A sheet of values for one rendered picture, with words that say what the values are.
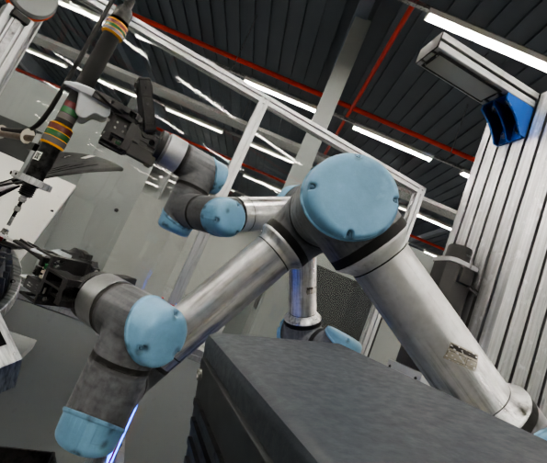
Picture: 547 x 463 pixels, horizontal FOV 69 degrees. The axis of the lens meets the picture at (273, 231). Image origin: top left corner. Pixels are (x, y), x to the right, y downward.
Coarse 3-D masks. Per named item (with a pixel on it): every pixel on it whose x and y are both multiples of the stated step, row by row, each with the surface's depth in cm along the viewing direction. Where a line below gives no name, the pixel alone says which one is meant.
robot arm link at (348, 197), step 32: (352, 160) 50; (320, 192) 49; (352, 192) 49; (384, 192) 49; (320, 224) 49; (352, 224) 48; (384, 224) 48; (352, 256) 51; (384, 256) 51; (384, 288) 52; (416, 288) 51; (384, 320) 55; (416, 320) 51; (448, 320) 51; (416, 352) 52; (448, 352) 51; (480, 352) 52; (448, 384) 51; (480, 384) 51; (512, 384) 56; (512, 416) 50; (544, 416) 53
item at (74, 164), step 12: (60, 156) 98; (72, 156) 97; (84, 156) 97; (96, 156) 98; (60, 168) 87; (72, 168) 88; (84, 168) 89; (96, 168) 90; (108, 168) 91; (120, 168) 93; (12, 180) 79
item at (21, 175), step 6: (36, 138) 78; (30, 144) 77; (36, 144) 76; (30, 150) 77; (36, 150) 77; (30, 156) 76; (24, 162) 77; (24, 168) 76; (12, 174) 73; (18, 174) 72; (24, 174) 72; (24, 180) 72; (30, 180) 72; (36, 180) 73; (42, 186) 74; (48, 186) 75
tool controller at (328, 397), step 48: (240, 336) 28; (240, 384) 19; (288, 384) 18; (336, 384) 19; (384, 384) 20; (192, 432) 25; (240, 432) 17; (288, 432) 13; (336, 432) 13; (384, 432) 14; (432, 432) 15; (480, 432) 15; (528, 432) 16
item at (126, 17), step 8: (128, 0) 82; (120, 8) 80; (128, 8) 81; (112, 16) 82; (120, 16) 80; (128, 16) 81; (128, 24) 82; (40, 144) 75; (48, 144) 75; (40, 152) 75; (48, 152) 75; (56, 152) 76; (32, 160) 75; (40, 160) 74; (48, 160) 75; (32, 168) 74; (40, 168) 75; (48, 168) 76; (32, 176) 74; (40, 176) 75; (24, 184) 74; (24, 192) 74; (32, 192) 75
